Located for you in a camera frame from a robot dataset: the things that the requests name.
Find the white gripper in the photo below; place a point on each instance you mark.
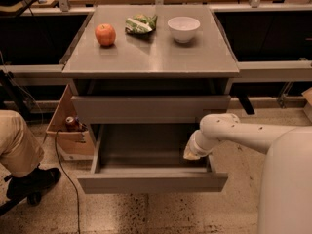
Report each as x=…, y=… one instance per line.
x=196, y=146

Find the grey drawer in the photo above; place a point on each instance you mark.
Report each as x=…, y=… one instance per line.
x=147, y=110
x=148, y=158

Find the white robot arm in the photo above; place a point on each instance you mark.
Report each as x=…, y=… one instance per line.
x=285, y=201

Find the grey top drawer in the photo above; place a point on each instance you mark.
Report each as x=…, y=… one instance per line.
x=147, y=110

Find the grey drawer cabinet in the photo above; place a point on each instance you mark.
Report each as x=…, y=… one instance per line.
x=155, y=51

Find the wooden box on floor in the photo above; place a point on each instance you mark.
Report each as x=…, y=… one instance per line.
x=74, y=140

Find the red soda can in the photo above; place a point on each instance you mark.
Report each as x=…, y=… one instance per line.
x=71, y=124

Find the white bowl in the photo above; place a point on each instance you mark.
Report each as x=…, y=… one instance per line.
x=183, y=29

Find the green chip bag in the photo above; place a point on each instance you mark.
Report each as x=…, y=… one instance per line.
x=140, y=24

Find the red apple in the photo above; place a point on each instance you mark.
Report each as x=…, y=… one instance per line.
x=105, y=34

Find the black shoe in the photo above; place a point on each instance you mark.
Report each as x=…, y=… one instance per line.
x=36, y=181

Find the black chair base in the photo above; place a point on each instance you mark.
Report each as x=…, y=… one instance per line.
x=33, y=198

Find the person leg beige trousers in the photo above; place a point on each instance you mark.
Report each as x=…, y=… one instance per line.
x=20, y=152

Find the grey metal frame rail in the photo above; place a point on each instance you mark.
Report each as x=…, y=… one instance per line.
x=244, y=72

